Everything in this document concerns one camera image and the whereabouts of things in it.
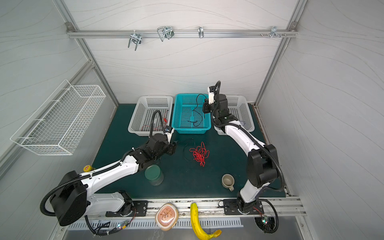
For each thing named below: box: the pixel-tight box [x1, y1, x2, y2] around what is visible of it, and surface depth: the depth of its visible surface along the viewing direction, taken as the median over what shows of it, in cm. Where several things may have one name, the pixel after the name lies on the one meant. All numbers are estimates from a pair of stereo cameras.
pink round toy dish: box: [155, 203, 179, 232], surface depth 70 cm
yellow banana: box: [190, 202, 222, 240], surface depth 66 cm
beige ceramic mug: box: [221, 174, 235, 192], surface depth 81 cm
